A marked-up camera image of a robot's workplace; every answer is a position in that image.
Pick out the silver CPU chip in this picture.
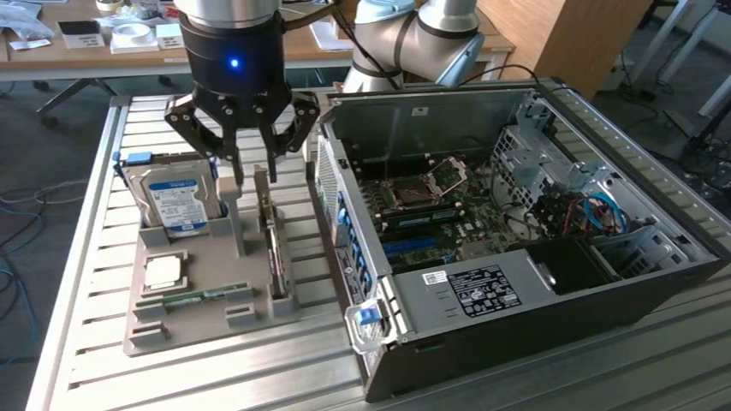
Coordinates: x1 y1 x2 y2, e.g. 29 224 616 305
142 255 185 289

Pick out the white paper stack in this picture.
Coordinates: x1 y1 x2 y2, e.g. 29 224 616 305
309 19 356 53

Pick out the perforated metal drive cage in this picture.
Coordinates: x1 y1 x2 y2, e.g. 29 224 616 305
488 123 576 206

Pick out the clear plastic bag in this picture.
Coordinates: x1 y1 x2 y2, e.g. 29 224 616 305
0 0 45 21
0 24 57 42

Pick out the blue disk wire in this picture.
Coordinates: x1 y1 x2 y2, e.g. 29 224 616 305
573 193 631 235

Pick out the plain white box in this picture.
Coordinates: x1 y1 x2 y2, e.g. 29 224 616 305
154 23 186 51

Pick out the flat white box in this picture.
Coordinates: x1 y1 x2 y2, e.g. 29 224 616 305
108 36 161 55

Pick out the open black PC case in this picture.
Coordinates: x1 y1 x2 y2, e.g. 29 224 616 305
300 75 731 404

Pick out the blue floor cable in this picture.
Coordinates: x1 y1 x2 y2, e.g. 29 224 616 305
0 200 46 365

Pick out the grey power supply unit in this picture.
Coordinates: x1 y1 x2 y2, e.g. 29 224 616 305
392 251 564 336

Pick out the red disk wire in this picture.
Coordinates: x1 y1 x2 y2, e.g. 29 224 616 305
561 200 599 235

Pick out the green RAM stick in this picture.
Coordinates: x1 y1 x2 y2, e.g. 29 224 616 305
134 281 250 307

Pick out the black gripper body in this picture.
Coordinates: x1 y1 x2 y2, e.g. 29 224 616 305
180 10 293 129

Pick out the installed RAM stick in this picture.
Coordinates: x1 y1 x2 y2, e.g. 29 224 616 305
383 207 463 231

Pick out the green motherboard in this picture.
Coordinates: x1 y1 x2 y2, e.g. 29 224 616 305
360 170 529 275

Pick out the white box with black top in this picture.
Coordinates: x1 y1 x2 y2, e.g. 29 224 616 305
58 20 105 50

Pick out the blue expansion slot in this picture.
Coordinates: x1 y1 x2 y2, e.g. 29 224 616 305
380 233 453 254

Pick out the silver disk bay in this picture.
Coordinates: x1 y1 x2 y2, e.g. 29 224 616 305
587 224 695 279

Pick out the metal socket cover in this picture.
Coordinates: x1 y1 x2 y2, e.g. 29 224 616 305
423 154 475 202

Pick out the red and white card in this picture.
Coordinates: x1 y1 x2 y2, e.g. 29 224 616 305
6 38 53 51

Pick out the blue case release tab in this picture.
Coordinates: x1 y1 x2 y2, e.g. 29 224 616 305
352 304 383 330

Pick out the CPU socket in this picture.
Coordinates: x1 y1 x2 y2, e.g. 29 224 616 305
385 177 444 206

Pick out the white tape roll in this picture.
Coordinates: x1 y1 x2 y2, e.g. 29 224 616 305
113 23 150 40

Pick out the graphics card with metal bracket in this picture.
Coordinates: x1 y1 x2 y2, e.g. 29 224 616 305
252 164 290 303

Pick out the grey printed parts rack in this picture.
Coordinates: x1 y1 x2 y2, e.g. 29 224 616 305
122 175 304 359

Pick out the white floor cable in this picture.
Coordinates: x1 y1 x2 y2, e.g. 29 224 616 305
0 178 90 206

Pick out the wooden desk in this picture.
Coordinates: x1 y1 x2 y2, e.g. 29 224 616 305
0 0 519 125

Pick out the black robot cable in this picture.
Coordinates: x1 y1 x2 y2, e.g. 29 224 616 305
281 0 401 89

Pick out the hard disk in blue carrier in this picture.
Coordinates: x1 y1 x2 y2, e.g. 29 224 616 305
112 149 222 237

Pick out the wooden cabinet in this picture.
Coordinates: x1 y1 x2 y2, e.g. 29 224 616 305
473 0 656 100

